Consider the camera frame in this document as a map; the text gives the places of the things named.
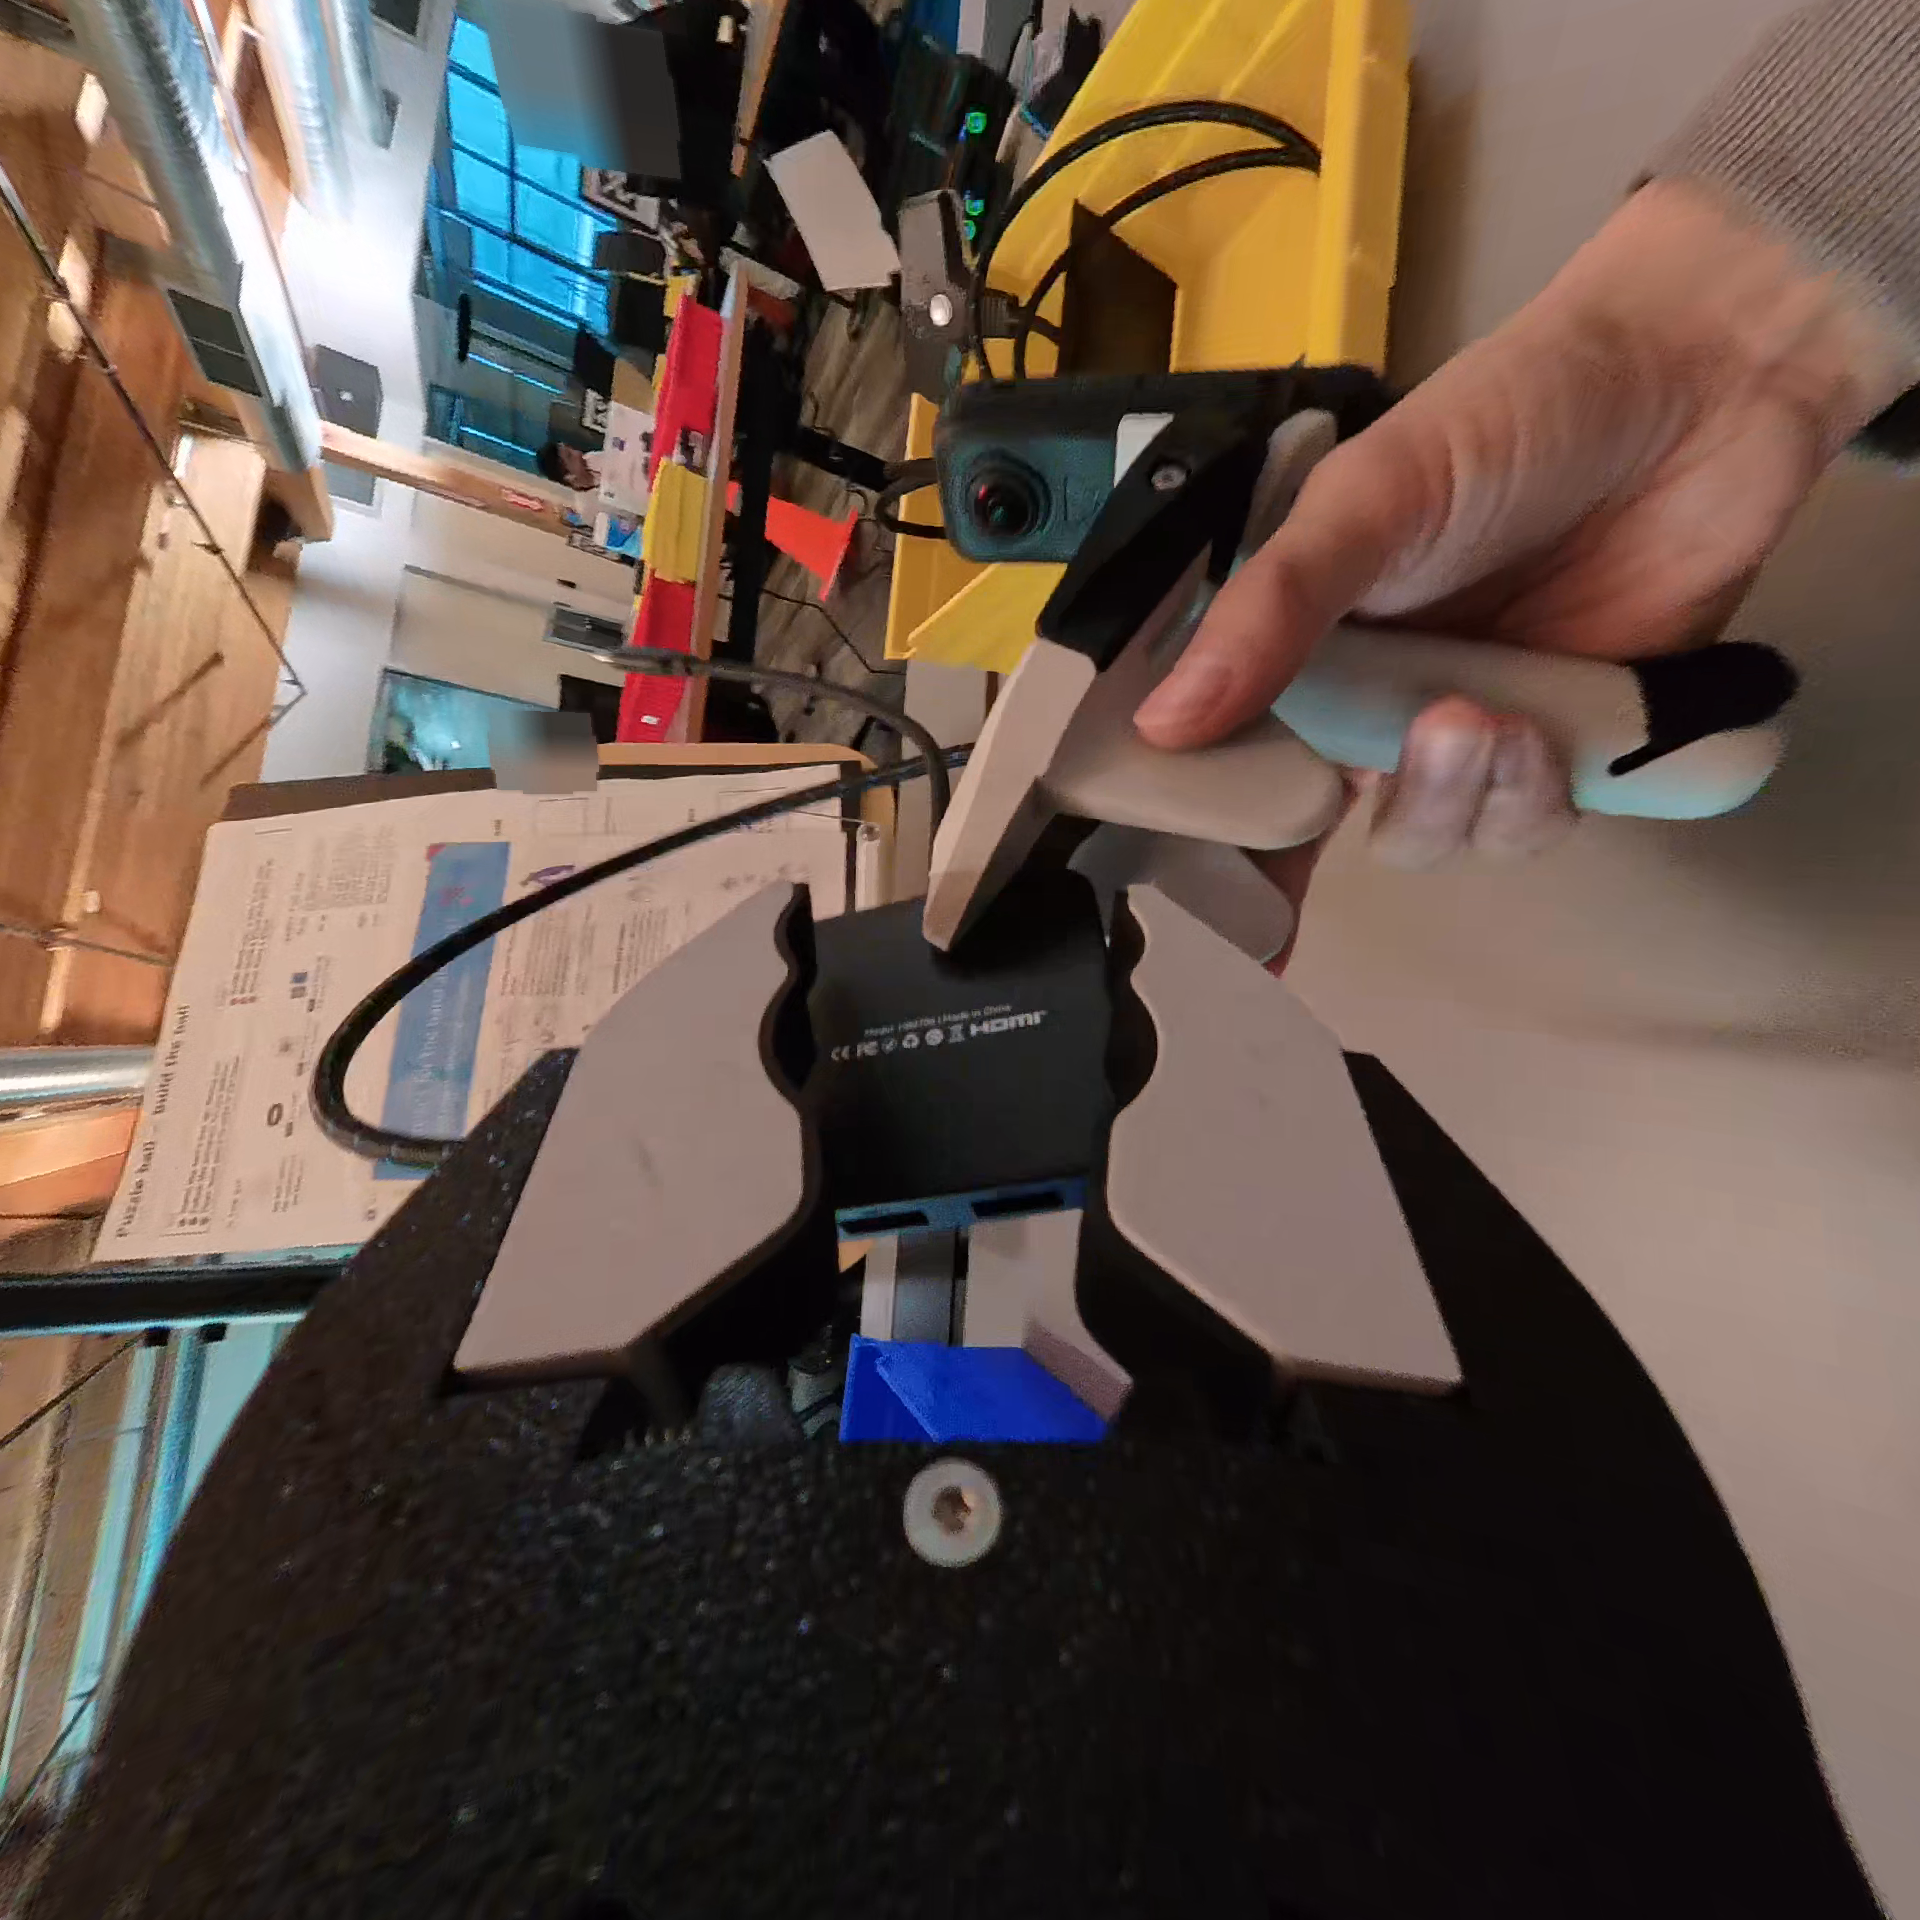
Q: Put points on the silver ventilation duct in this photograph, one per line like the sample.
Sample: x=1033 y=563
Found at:
x=185 y=165

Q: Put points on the black rail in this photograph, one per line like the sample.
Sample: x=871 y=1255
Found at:
x=153 y=1296

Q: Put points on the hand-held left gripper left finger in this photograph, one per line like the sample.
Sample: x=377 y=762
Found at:
x=646 y=1139

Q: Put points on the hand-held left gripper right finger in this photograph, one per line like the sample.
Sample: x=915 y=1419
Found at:
x=1276 y=1175

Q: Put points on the large window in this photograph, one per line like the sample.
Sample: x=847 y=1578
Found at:
x=493 y=198

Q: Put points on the blue plastic block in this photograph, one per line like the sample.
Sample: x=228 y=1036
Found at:
x=966 y=1398

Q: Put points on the white card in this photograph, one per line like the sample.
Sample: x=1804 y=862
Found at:
x=828 y=212

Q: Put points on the printed paper sheet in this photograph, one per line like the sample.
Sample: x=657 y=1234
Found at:
x=304 y=963

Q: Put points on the red rack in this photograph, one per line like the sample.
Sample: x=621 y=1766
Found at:
x=682 y=364

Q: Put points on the orange cone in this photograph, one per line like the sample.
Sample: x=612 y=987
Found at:
x=809 y=539

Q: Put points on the yellow plastic bin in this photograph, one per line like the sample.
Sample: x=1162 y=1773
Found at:
x=1294 y=223

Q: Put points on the person's right forearm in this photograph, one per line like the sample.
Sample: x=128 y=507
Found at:
x=1810 y=123

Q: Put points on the black bin divider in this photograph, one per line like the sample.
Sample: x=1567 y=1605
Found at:
x=1124 y=293

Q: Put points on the grey metal bracket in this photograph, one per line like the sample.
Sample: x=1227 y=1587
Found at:
x=935 y=253

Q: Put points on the person's right hand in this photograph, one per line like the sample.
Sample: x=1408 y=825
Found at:
x=1501 y=480

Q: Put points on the black adapter box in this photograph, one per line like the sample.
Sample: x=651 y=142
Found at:
x=966 y=1085

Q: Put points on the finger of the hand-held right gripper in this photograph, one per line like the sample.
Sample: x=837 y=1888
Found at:
x=1009 y=791

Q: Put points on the metal pipe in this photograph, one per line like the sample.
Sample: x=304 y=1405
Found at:
x=60 y=1078

